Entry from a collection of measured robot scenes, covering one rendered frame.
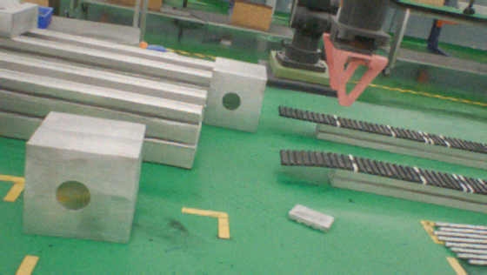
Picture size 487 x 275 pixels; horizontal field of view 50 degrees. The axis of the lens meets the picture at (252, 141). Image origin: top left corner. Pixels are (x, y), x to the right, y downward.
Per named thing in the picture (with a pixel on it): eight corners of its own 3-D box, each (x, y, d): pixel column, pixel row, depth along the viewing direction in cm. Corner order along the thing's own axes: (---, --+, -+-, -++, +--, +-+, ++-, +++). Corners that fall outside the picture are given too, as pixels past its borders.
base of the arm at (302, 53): (316, 62, 142) (274, 56, 139) (323, 33, 139) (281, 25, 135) (326, 73, 134) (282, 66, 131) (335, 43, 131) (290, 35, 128)
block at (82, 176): (138, 191, 63) (148, 117, 59) (128, 244, 52) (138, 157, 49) (50, 180, 61) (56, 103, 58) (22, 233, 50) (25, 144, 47)
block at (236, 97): (255, 110, 101) (265, 63, 97) (256, 133, 89) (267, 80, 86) (209, 102, 100) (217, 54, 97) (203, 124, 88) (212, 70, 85)
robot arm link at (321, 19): (317, 40, 136) (297, 36, 136) (329, 1, 132) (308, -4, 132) (320, 49, 128) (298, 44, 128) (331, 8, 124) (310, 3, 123)
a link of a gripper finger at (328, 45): (316, 94, 71) (333, 26, 68) (311, 81, 78) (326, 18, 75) (364, 103, 72) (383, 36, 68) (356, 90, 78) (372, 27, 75)
